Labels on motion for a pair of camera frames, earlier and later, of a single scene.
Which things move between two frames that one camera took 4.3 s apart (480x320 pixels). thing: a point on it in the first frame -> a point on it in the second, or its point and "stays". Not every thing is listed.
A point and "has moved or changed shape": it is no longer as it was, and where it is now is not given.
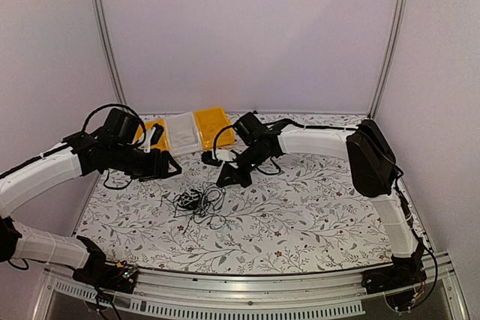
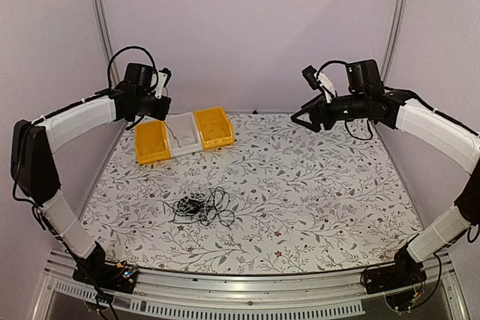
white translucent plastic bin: [183, 133] stays
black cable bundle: [200, 205] has moved or changed shape
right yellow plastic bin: [210, 121] stays
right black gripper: [234, 177] -> [319, 109]
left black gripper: [156, 168] -> [161, 114]
